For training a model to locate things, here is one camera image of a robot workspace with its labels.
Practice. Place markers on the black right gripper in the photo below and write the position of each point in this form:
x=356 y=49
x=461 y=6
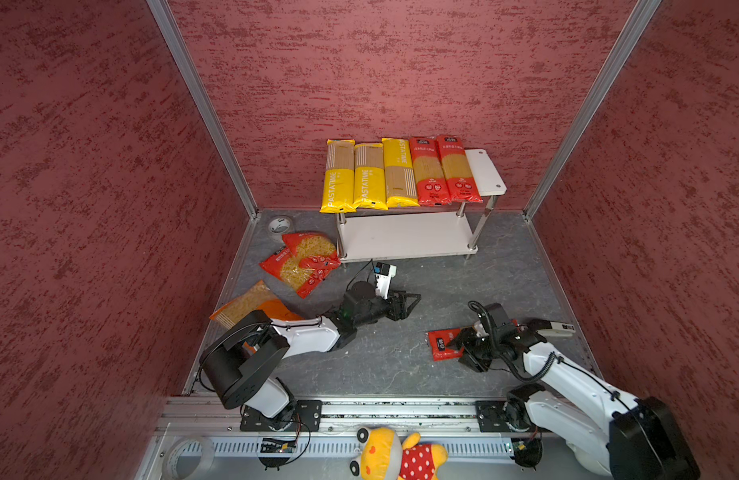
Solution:
x=463 y=338

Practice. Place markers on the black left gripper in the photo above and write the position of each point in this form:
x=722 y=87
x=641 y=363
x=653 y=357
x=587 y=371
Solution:
x=401 y=312

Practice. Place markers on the red spaghetti bag front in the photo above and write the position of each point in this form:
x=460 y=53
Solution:
x=439 y=339

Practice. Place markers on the red spaghetti bag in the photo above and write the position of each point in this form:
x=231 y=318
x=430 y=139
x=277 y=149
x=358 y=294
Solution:
x=439 y=339
x=429 y=178
x=460 y=180

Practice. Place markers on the yellow spaghetti bag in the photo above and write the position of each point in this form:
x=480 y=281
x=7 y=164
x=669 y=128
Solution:
x=339 y=185
x=369 y=187
x=400 y=186

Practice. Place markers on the red spaghetti bag back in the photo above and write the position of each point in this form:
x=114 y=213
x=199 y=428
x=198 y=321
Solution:
x=460 y=180

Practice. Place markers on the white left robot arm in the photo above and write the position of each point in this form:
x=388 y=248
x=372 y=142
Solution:
x=240 y=366

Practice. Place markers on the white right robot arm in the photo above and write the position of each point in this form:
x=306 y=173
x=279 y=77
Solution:
x=611 y=431

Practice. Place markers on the white two-tier shelf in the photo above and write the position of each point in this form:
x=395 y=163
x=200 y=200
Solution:
x=395 y=236

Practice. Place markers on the red macaroni bag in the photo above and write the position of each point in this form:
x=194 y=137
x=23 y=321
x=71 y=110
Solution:
x=306 y=261

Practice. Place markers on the yellow plush toy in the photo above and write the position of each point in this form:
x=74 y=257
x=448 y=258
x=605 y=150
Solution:
x=385 y=456

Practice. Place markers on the orange macaroni bag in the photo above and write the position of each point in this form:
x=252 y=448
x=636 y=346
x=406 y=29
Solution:
x=259 y=297

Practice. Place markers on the clear tape roll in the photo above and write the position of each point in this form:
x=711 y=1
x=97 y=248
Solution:
x=200 y=450

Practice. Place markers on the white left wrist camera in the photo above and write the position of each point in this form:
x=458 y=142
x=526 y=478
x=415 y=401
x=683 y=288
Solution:
x=383 y=273

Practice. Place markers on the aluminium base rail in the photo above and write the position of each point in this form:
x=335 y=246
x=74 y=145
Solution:
x=323 y=440

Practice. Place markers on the aluminium corner post right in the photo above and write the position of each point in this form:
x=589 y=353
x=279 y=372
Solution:
x=628 y=38

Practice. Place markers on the aluminium corner post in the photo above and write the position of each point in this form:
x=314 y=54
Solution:
x=170 y=31
x=628 y=38

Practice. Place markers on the aluminium corner post left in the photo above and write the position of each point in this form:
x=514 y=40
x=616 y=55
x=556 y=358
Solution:
x=170 y=31

